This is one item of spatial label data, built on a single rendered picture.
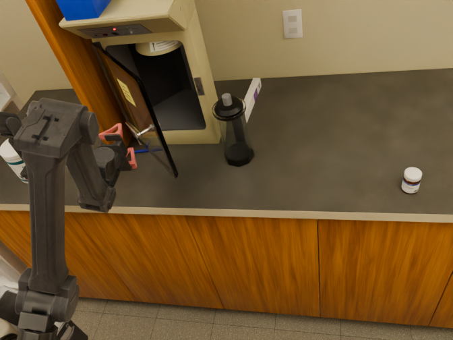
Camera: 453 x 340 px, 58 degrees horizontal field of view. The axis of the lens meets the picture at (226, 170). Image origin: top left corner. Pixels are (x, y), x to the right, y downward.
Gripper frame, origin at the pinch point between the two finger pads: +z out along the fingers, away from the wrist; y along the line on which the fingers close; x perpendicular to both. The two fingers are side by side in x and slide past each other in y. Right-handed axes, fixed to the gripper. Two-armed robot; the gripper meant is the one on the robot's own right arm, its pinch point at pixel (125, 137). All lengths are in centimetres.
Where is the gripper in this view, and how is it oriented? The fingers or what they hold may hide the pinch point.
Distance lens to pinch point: 128.0
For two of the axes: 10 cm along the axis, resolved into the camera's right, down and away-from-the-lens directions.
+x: -9.7, 0.4, 2.3
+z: 1.3, -7.2, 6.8
